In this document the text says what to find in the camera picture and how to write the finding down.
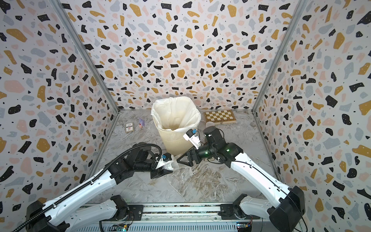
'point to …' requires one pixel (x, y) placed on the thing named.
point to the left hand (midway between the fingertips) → (171, 164)
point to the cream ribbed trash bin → (174, 141)
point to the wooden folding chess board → (220, 117)
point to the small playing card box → (129, 127)
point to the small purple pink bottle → (141, 123)
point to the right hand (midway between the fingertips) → (183, 158)
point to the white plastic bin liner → (179, 114)
